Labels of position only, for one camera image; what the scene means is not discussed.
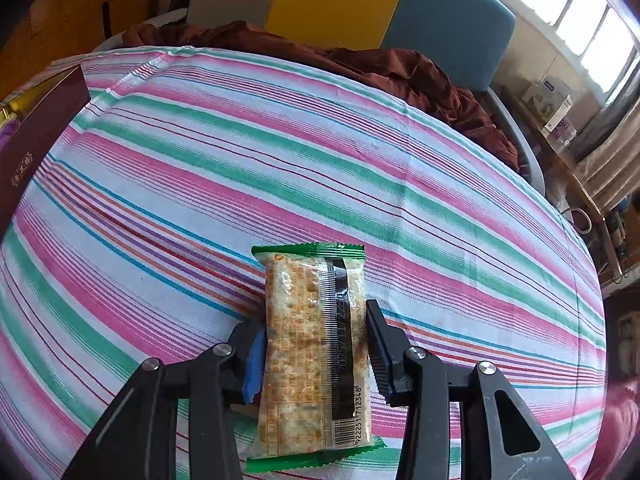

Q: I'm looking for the pink striped curtain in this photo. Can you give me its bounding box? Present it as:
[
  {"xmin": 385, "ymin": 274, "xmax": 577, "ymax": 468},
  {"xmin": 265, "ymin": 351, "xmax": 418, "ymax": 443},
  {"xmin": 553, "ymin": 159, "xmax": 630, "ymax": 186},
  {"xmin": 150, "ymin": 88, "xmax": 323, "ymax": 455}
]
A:
[{"xmin": 575, "ymin": 110, "xmax": 640, "ymax": 211}]

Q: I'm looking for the maroon tin box gold interior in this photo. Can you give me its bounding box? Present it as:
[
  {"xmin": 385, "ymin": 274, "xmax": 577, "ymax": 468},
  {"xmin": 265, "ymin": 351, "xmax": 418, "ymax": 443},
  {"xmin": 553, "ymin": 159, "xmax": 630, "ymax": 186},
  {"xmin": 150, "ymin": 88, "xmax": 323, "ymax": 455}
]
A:
[{"xmin": 0, "ymin": 64, "xmax": 92, "ymax": 233}]

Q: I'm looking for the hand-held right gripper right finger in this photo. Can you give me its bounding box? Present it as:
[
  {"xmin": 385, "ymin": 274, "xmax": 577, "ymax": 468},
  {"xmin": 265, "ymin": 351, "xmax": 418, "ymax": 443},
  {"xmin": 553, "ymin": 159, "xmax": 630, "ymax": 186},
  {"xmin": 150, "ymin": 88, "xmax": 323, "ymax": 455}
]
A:
[{"xmin": 365, "ymin": 299, "xmax": 576, "ymax": 480}]

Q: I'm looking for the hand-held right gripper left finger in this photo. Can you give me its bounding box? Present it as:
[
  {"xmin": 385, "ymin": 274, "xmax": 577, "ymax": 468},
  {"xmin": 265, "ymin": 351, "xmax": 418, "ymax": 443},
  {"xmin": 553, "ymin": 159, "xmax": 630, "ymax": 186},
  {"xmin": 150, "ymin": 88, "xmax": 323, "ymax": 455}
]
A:
[{"xmin": 62, "ymin": 320, "xmax": 266, "ymax": 480}]

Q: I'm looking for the wooden side table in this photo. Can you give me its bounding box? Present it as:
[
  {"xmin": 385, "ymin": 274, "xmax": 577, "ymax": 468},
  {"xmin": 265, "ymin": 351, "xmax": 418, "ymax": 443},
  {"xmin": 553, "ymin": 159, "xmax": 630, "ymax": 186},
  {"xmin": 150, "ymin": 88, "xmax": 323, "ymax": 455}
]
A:
[{"xmin": 500, "ymin": 105, "xmax": 626, "ymax": 281}]

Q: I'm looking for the wooden wardrobe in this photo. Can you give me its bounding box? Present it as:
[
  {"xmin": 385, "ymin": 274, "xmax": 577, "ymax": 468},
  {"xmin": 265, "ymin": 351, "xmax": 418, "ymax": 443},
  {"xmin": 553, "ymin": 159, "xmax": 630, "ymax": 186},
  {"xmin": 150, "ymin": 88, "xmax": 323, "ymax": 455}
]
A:
[{"xmin": 0, "ymin": 0, "xmax": 176, "ymax": 71}]

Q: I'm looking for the grey yellow blue chair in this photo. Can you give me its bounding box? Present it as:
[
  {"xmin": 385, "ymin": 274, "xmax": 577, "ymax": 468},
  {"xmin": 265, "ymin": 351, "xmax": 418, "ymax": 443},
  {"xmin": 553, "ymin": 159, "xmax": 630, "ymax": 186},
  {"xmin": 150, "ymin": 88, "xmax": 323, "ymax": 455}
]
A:
[{"xmin": 92, "ymin": 0, "xmax": 546, "ymax": 196}]

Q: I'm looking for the purple box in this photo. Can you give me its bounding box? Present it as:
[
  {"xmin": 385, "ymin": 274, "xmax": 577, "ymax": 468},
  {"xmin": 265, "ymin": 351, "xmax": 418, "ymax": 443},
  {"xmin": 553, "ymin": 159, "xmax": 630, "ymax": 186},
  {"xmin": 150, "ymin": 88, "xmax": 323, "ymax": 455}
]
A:
[{"xmin": 547, "ymin": 115, "xmax": 578, "ymax": 148}]

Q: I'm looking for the maroon cloth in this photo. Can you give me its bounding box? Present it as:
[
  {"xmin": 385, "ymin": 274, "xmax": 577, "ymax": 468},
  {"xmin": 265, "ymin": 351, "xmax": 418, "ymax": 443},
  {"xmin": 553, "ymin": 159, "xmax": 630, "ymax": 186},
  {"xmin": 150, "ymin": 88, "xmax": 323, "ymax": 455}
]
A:
[{"xmin": 122, "ymin": 20, "xmax": 521, "ymax": 173}]

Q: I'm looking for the pink garment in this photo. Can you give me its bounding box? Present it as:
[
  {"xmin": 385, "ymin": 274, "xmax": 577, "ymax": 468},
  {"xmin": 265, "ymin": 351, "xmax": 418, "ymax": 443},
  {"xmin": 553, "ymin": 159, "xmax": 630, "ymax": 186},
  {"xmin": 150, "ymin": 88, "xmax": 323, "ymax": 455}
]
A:
[{"xmin": 590, "ymin": 375, "xmax": 640, "ymax": 480}]

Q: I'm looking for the white cable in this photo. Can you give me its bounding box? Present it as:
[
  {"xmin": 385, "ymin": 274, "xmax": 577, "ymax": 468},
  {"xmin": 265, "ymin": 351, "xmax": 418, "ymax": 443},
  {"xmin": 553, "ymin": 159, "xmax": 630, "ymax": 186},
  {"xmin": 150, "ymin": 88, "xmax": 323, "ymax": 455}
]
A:
[{"xmin": 562, "ymin": 205, "xmax": 593, "ymax": 233}]

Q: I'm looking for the cracker packet with barcode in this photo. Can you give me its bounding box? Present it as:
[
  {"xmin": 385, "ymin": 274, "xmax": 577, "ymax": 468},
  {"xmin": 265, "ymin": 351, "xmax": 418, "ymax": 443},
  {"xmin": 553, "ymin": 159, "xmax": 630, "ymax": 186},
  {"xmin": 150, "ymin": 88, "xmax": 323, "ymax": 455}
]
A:
[{"xmin": 242, "ymin": 241, "xmax": 388, "ymax": 473}]

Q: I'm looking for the white cardboard box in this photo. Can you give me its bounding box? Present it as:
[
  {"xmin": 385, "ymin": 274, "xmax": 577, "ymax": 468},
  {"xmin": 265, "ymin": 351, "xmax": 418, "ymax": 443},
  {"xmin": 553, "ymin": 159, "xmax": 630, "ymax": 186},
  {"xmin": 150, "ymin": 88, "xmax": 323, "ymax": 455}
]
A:
[{"xmin": 520, "ymin": 77, "xmax": 573, "ymax": 133}]

